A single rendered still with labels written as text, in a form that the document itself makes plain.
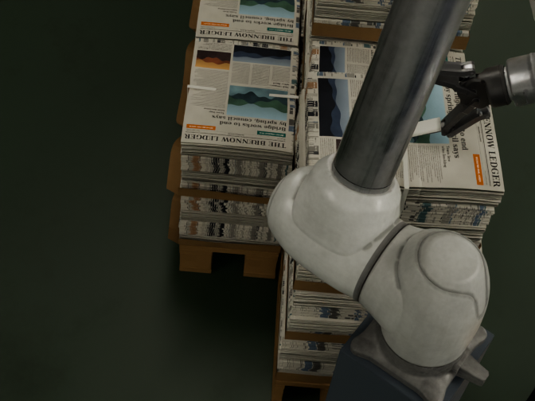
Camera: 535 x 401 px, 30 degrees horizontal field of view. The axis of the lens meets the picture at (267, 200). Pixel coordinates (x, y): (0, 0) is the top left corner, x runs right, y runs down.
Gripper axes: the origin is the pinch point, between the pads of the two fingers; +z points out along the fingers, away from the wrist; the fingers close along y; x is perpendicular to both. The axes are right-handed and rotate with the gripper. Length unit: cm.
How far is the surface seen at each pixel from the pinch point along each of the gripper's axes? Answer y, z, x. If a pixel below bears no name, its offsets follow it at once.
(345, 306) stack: 51, 28, -10
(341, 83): 1.5, 12.6, 11.7
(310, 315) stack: 52, 38, -10
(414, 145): 8.2, -0.2, -2.7
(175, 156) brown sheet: 45, 75, 42
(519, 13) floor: 132, -11, 155
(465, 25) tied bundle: 29, -8, 48
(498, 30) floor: 128, -3, 145
